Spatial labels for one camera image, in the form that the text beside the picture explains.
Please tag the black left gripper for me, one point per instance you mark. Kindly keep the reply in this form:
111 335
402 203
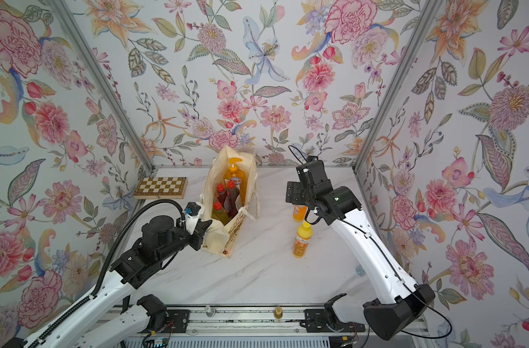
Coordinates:
198 234

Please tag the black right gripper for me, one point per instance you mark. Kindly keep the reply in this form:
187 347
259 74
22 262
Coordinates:
295 193

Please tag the orange bottle yellow cap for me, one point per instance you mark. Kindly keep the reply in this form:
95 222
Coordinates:
301 242
299 213

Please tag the cream canvas shopping bag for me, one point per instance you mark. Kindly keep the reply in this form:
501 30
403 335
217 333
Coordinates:
220 239

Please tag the large orange pump soap bottle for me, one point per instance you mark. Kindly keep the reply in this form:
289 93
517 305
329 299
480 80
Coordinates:
235 174

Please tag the red Fairy dish soap bottle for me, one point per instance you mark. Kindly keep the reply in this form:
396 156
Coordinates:
222 194

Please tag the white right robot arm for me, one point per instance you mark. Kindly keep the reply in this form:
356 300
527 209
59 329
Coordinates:
400 299

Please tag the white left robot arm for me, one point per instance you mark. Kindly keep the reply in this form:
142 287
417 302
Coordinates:
126 275

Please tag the orange bottle yellow cap front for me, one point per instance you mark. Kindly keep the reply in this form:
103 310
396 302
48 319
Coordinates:
301 242

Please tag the wooden chess board box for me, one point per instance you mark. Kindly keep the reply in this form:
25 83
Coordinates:
161 188

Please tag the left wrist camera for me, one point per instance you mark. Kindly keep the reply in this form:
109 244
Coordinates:
192 214

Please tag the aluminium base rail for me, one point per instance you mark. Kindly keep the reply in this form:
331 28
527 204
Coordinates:
236 326

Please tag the aluminium corner post left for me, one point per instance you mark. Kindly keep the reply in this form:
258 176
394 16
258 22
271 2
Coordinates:
85 53

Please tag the aluminium corner post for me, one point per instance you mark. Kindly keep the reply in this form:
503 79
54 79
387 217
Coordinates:
425 20
85 53

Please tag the aluminium corner post right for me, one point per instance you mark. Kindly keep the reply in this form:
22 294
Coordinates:
425 20

